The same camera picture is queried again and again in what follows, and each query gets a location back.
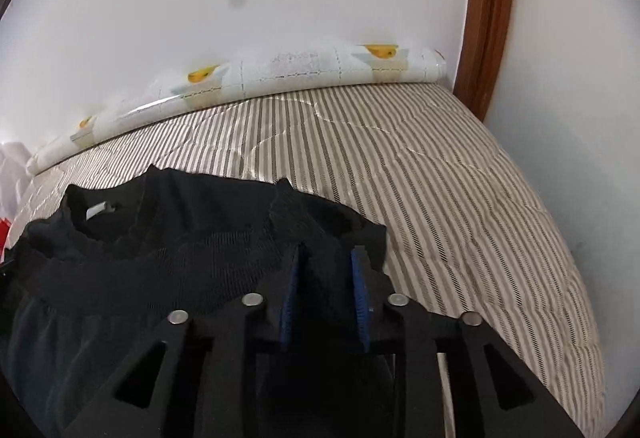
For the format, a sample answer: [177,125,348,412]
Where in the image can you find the brown wooden frame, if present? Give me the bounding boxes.
[452,0,517,123]

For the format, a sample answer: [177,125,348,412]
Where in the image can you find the white plastic bag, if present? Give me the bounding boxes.
[0,140,37,221]

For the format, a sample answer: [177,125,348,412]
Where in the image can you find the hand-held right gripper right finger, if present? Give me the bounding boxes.
[350,246,586,438]

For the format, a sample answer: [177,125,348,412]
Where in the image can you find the red paper shopping bag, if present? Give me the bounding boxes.
[0,218,14,265]

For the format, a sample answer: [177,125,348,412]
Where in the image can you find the striped quilted mat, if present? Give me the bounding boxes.
[20,82,602,438]

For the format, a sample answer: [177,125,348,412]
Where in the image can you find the black sweatshirt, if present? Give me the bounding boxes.
[0,165,389,438]

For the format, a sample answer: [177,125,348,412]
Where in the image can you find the rolled fruit print tablecloth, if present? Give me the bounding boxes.
[25,42,449,177]

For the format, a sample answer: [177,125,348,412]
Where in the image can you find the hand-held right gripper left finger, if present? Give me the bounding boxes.
[65,245,304,438]

